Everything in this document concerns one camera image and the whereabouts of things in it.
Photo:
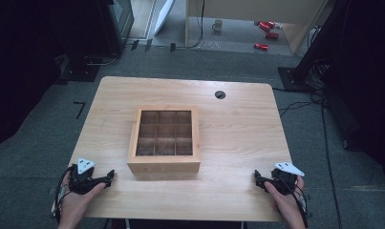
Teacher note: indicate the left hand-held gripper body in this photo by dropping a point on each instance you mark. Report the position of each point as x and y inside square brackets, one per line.
[81, 181]

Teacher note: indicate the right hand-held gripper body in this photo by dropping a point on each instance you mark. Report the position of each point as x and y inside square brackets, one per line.
[284, 179]

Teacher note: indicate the wooden box with glass lid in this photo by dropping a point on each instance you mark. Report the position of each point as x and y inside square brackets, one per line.
[164, 165]

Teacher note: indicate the person's right hand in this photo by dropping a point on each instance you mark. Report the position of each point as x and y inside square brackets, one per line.
[287, 205]

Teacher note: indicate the grey mug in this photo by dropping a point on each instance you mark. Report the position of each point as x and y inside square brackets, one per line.
[217, 25]

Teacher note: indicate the black tape strip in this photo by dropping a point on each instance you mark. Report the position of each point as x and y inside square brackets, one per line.
[134, 45]
[172, 47]

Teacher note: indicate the red can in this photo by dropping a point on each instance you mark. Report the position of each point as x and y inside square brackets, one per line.
[271, 24]
[265, 26]
[272, 35]
[261, 46]

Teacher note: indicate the person's left hand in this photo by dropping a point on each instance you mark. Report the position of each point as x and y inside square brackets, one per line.
[75, 203]

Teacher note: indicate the white board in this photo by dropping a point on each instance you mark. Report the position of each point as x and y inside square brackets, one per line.
[164, 14]

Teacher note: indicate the dark cabinet with glass door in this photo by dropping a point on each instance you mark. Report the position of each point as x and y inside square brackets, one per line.
[117, 22]

